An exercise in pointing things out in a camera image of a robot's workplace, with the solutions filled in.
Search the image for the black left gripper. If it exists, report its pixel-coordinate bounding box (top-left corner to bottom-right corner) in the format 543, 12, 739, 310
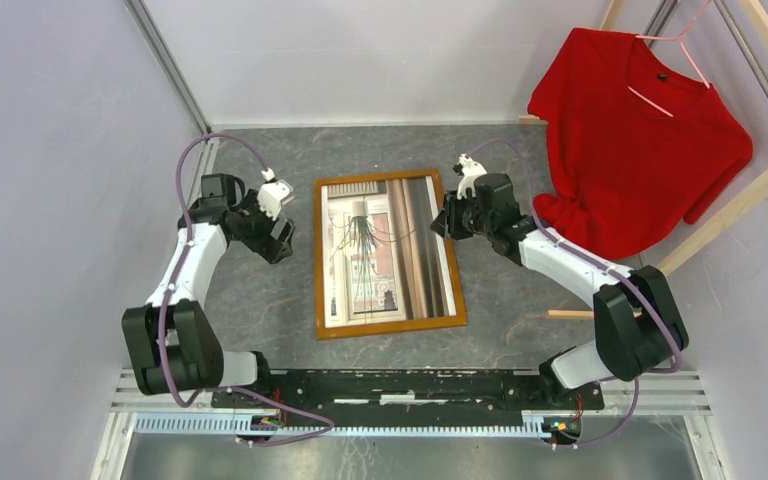
231, 190, 296, 264

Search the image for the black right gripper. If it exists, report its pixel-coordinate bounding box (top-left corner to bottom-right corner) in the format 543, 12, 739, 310
430, 187, 495, 240

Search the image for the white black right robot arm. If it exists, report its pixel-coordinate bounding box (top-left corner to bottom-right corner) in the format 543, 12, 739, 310
431, 173, 689, 408

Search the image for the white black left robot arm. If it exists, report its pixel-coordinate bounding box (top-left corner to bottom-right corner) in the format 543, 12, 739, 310
121, 170, 295, 396

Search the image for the red t-shirt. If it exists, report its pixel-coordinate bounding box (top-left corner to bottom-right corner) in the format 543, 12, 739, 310
526, 26, 755, 262

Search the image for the pink clothes hanger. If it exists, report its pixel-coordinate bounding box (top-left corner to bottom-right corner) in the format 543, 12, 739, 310
627, 0, 715, 119

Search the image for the wooden clothes rack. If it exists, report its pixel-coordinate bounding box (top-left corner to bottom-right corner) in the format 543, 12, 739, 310
516, 0, 768, 323

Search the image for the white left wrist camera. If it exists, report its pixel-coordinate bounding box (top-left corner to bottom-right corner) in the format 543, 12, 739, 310
257, 168, 294, 220

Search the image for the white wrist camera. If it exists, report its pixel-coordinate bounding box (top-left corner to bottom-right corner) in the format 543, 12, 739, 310
257, 168, 294, 220
453, 154, 487, 200

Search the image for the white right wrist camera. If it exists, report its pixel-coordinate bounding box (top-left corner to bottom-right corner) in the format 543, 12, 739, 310
453, 154, 487, 200

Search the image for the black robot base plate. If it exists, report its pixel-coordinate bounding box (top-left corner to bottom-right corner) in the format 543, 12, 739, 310
210, 368, 605, 429

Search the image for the aluminium rail frame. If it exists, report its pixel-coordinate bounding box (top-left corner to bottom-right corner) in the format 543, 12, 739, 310
91, 371, 732, 479

